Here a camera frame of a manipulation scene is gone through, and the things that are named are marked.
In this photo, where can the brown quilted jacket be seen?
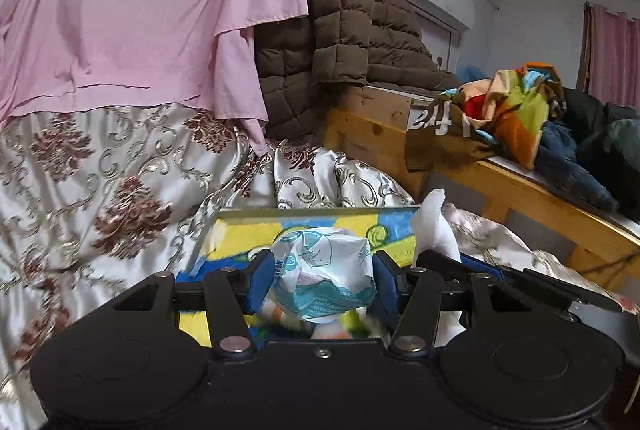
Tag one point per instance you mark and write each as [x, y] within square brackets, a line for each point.
[305, 63]

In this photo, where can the floral satin bed cover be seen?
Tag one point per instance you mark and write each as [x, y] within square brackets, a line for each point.
[94, 201]

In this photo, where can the blue denim jeans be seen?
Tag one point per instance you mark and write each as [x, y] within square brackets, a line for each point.
[556, 160]

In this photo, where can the pink curtain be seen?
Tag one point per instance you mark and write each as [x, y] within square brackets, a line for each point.
[610, 56]

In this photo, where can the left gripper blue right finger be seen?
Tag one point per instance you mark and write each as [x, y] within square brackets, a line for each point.
[392, 289]

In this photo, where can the wooden bed frame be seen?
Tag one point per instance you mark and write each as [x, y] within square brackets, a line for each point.
[604, 252]

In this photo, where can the white small sock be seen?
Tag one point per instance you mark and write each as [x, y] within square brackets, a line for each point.
[431, 229]

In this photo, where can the light blue patterned cloth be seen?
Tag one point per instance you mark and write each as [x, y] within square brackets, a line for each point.
[321, 273]

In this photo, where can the brown printed garment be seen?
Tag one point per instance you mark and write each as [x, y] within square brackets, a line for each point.
[442, 137]

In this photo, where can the colourful patchwork blanket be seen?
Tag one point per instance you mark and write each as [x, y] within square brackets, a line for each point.
[513, 106]

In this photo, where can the pink hanging cloth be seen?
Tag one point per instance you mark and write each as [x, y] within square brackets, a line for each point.
[76, 55]

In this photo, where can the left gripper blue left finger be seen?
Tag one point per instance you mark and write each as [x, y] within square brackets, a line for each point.
[257, 280]

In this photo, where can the striped pastel sock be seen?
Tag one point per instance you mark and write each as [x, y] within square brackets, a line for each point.
[274, 323]

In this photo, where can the dark green black jacket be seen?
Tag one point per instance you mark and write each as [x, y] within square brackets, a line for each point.
[607, 137]

